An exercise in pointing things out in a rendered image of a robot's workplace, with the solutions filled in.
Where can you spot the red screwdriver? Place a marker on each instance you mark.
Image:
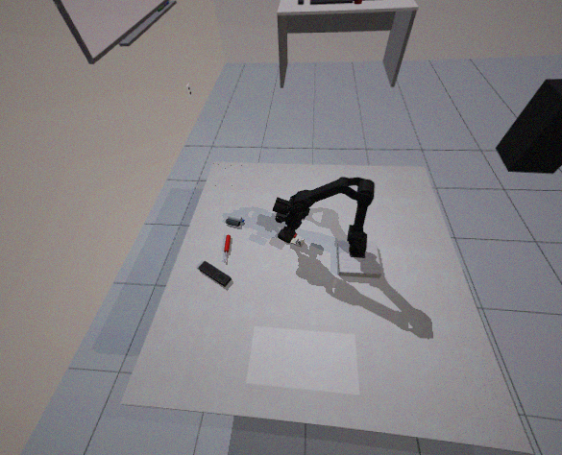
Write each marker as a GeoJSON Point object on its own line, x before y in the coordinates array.
{"type": "Point", "coordinates": [227, 245]}

